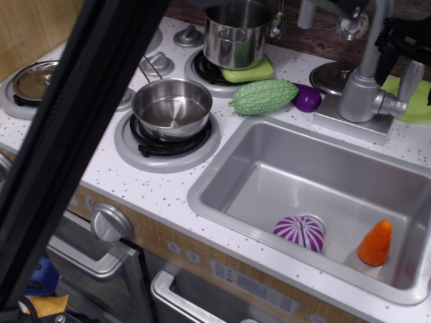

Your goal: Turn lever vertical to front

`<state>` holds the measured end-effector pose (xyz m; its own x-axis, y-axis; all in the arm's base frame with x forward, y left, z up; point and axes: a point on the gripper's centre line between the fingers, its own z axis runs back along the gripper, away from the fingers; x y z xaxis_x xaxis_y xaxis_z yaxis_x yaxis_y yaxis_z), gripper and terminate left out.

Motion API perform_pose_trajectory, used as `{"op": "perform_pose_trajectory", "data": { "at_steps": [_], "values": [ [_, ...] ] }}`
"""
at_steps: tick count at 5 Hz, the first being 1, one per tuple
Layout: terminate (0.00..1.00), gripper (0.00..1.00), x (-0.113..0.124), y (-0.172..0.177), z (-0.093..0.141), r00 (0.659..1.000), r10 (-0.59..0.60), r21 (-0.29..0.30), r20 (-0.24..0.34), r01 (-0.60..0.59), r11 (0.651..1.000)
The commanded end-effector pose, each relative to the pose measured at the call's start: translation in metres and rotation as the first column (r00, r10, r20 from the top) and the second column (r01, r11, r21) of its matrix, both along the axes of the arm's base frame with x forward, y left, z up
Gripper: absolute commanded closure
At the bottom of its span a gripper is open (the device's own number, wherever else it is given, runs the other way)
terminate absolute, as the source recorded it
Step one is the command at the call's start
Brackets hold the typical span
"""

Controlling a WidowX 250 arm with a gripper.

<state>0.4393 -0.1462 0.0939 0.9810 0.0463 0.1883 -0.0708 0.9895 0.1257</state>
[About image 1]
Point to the purple eggplant toy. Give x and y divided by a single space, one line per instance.
308 98

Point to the hanging crystal pendant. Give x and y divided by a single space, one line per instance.
278 26

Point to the green sponge pad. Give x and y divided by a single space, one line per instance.
262 71

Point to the green plate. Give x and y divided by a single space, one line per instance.
418 110

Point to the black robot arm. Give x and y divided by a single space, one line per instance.
102 53

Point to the hanging glass ball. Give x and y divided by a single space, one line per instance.
352 29

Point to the black gripper mount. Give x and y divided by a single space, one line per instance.
402 38

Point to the rear stove burner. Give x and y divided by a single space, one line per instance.
198 68

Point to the blue object below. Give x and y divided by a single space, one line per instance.
44 279

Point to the silver stove knob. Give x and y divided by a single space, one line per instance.
157 65
190 37

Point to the dishwasher door handle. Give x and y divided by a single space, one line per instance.
162 292

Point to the green bitter melon toy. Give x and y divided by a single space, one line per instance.
260 97

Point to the silver faucet lever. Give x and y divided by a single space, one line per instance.
396 105

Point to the silver oven dial knob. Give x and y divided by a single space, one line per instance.
108 224

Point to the steel pot lid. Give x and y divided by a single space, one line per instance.
32 81
331 78

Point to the silver stove knob rear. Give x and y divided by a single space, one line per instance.
190 37

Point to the tall steel pot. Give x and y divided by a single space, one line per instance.
235 34

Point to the steel pot lid right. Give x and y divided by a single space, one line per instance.
331 78

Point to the orange carrot toy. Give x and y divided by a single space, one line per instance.
375 245

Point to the purple striped garlic toy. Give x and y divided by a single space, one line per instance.
302 230

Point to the grey toy sink basin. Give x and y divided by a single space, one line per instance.
269 170

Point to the small steel saucepan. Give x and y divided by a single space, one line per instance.
172 109

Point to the yellow cloth piece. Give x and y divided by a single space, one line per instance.
49 305

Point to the front stove burner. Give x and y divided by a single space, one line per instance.
148 154

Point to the silver stove knob middle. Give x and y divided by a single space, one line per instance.
157 65

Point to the silver toy faucet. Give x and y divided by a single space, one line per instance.
355 111

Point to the steel pot lid left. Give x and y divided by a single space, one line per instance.
32 81

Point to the oven door handle left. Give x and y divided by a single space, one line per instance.
102 261

